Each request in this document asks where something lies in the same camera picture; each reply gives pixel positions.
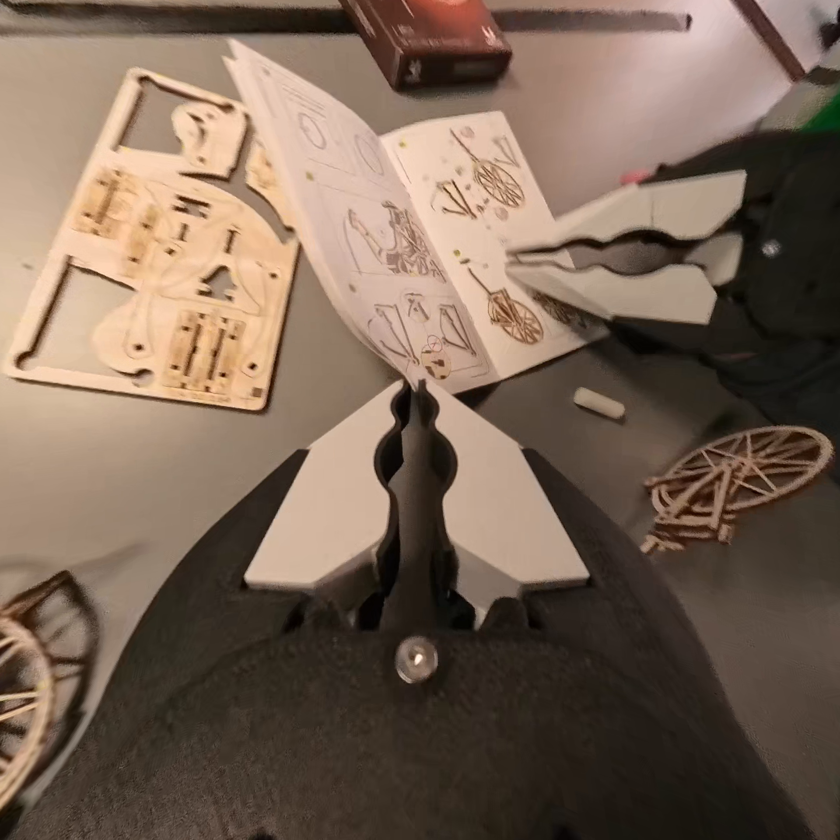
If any dark red model kit box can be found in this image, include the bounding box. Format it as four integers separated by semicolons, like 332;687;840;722
338;0;513;91

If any wooden laser-cut parts sheet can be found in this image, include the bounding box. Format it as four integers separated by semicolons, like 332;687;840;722
3;66;303;413

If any small white wax stick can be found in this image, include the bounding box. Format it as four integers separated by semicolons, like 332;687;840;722
573;387;624;419

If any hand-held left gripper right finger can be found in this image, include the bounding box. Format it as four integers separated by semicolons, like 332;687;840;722
419;379;590;613

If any wooden bicycle frame with wheel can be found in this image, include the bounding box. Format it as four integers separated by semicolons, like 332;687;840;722
640;425;836;555

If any white instruction booklet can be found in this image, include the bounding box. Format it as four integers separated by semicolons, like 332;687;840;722
223;38;608;395

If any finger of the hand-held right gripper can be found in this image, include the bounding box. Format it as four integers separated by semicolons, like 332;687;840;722
507;235;744;327
504;169;750;258

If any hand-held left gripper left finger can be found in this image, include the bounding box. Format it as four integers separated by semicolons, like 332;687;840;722
244;381;412;613

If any wooden spoked wheel assembly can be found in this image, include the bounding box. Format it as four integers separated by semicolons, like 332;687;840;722
0;570;99;808

